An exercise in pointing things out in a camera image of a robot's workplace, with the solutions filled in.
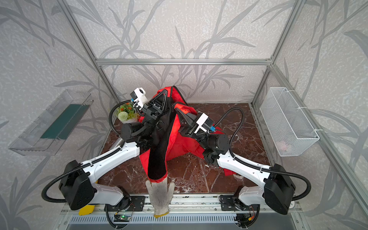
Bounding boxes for clear acrylic wall shelf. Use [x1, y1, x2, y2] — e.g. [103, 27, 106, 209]
[9, 90, 94, 156]

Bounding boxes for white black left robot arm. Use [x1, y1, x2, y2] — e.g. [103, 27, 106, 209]
[59, 88, 170, 210]

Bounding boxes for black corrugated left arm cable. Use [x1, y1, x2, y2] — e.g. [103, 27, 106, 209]
[41, 100, 136, 204]

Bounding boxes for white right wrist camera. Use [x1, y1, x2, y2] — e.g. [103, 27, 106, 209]
[194, 113, 216, 135]

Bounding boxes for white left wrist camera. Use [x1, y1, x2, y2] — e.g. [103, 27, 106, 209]
[130, 87, 149, 110]

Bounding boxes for artificial green flower plant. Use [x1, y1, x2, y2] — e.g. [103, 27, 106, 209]
[115, 103, 139, 122]

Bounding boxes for white knit work glove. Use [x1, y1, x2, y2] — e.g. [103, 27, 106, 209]
[146, 178, 175, 218]

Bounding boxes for white wire mesh basket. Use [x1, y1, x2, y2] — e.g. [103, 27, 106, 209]
[260, 87, 320, 157]

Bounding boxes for white ribbed flower pot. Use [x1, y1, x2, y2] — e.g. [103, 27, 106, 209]
[122, 117, 138, 124]

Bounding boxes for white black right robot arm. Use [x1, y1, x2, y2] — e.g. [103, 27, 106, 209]
[174, 104, 295, 215]

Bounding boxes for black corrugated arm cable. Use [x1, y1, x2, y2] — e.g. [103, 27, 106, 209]
[41, 100, 136, 204]
[212, 107, 312, 201]

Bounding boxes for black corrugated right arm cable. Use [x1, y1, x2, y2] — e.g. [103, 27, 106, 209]
[212, 107, 312, 201]

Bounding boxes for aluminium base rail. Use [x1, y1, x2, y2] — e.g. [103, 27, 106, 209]
[54, 194, 284, 230]

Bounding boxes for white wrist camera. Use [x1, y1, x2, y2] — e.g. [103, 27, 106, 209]
[194, 113, 216, 135]
[130, 87, 149, 110]

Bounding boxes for red jacket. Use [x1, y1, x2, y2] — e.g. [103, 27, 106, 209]
[140, 86, 224, 183]

